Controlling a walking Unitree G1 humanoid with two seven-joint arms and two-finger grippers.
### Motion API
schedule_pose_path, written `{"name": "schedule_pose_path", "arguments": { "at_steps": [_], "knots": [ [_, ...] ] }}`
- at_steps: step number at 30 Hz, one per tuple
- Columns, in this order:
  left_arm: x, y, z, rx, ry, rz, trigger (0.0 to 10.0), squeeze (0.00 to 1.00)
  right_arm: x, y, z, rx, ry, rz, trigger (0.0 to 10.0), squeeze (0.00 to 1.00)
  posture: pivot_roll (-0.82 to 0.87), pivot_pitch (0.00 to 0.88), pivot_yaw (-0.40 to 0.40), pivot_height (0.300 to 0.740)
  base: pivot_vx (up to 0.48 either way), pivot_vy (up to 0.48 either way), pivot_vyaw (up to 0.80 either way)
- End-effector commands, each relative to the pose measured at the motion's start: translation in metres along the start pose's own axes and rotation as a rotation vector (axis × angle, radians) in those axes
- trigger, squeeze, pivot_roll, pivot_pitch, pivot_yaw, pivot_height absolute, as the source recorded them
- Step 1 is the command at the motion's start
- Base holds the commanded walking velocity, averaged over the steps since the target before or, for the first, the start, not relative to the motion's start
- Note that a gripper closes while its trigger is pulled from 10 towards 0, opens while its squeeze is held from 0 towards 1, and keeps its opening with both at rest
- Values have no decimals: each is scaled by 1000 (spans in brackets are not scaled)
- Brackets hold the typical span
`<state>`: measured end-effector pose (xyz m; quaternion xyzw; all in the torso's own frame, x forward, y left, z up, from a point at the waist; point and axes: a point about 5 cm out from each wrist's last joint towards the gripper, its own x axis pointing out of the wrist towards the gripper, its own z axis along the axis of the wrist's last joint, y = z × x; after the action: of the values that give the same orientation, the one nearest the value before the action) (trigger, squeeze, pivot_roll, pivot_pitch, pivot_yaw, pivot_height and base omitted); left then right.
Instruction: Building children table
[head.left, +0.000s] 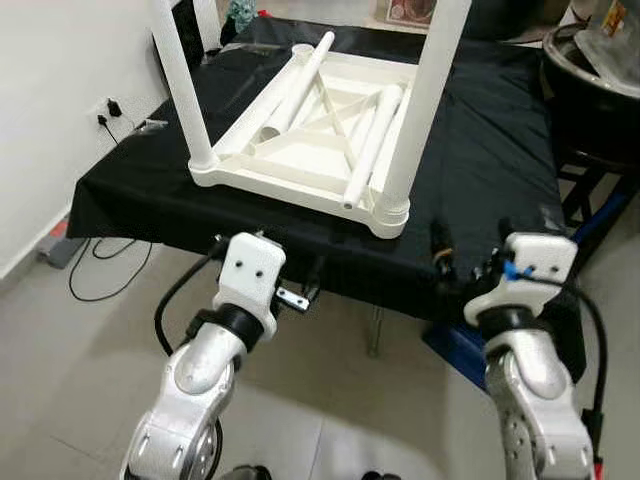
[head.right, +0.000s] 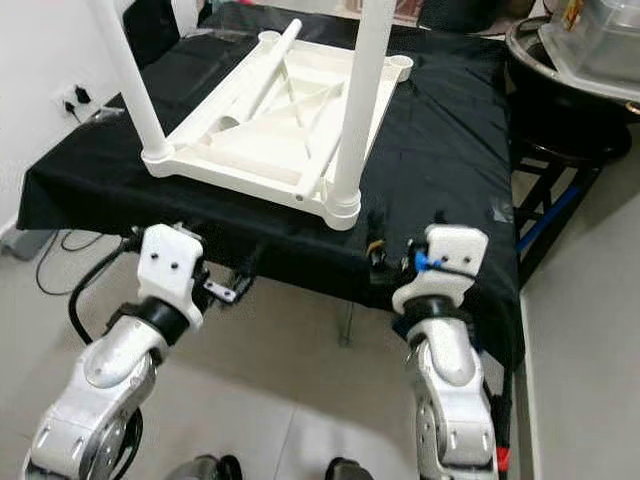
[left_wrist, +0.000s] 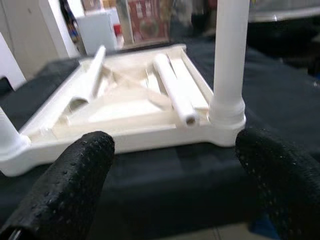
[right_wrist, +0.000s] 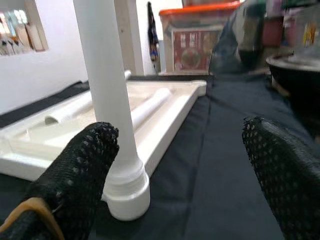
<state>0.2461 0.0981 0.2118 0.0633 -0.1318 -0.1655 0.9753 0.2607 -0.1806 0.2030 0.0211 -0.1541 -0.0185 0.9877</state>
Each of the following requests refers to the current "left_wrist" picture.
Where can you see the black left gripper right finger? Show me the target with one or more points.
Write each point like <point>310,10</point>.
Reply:
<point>285,180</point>

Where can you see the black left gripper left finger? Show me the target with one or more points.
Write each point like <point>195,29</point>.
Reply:
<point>62,185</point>

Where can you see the white plastic children table top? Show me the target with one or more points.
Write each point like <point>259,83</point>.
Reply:
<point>125,117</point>

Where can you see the white box appliance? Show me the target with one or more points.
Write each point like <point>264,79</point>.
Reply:
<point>97,32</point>

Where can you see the red printed carton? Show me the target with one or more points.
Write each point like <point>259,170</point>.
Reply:
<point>147,22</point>

